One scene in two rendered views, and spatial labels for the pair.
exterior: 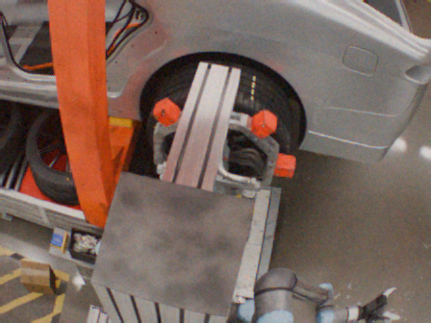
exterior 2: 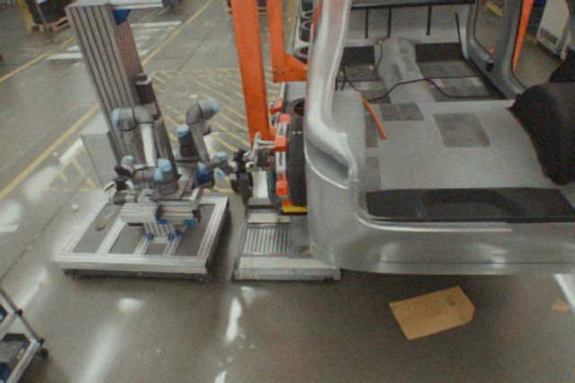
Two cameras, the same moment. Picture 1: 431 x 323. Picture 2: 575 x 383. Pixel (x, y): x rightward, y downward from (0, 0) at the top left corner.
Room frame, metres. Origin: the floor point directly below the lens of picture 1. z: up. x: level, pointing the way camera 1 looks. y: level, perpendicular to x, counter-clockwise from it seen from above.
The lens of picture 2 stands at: (1.61, -2.52, 2.47)
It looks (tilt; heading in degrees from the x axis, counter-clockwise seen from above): 37 degrees down; 94
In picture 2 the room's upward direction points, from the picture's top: 5 degrees counter-clockwise
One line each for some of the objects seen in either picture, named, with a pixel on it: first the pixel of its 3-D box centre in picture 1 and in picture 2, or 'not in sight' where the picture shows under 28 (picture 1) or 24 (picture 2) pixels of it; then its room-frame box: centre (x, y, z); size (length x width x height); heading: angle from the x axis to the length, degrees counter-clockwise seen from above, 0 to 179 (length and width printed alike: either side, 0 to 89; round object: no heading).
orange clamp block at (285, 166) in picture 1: (284, 165); (282, 187); (1.45, -0.31, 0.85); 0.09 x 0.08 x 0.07; 87
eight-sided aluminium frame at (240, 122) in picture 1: (215, 154); (284, 162); (1.46, 0.01, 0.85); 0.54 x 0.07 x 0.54; 87
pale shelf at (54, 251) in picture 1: (85, 252); (242, 166); (1.03, 0.61, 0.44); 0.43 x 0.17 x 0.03; 87
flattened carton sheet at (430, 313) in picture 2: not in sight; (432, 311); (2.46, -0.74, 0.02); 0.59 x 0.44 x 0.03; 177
